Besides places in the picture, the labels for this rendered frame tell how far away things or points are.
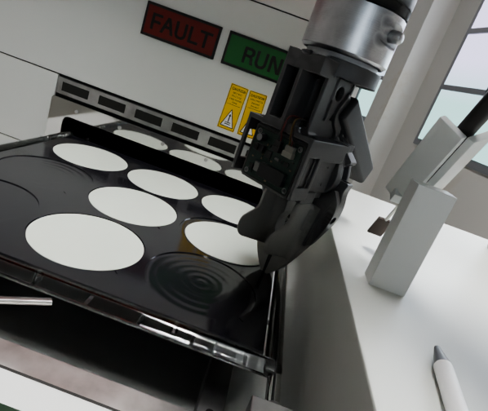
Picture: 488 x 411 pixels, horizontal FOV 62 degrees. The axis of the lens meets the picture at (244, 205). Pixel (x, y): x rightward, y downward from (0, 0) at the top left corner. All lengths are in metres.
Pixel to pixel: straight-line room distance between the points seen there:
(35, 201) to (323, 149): 0.28
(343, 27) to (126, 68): 0.42
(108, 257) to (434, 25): 3.57
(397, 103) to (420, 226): 3.40
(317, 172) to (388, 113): 3.35
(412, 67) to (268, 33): 3.12
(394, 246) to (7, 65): 0.66
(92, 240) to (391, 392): 0.27
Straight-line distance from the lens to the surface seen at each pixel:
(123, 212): 0.46
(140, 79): 0.69
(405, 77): 3.71
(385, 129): 3.71
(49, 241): 0.38
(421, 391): 0.24
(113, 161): 0.61
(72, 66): 0.73
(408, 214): 0.32
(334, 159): 0.35
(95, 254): 0.37
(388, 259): 0.32
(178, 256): 0.40
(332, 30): 0.35
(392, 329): 0.28
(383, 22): 0.35
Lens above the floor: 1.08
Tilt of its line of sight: 18 degrees down
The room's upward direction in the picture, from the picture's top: 20 degrees clockwise
